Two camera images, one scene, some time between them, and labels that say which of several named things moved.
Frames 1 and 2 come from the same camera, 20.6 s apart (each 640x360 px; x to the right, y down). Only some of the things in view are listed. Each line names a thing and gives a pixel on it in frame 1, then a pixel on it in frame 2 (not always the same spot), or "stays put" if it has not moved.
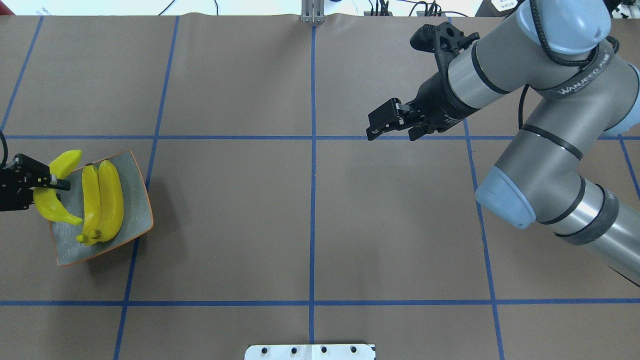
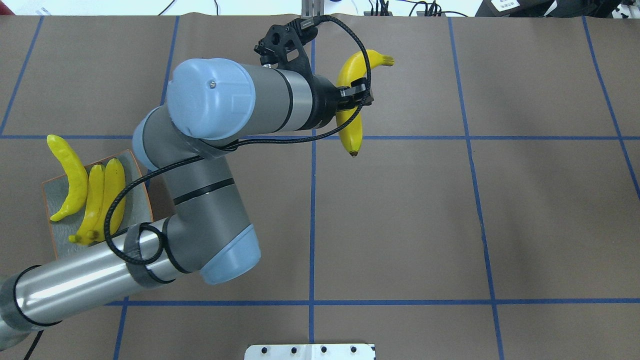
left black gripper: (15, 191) → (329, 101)
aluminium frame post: (313, 11) stays put
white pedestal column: (340, 351) stays put
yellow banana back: (47, 199) → (76, 171)
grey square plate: (137, 215) stays put
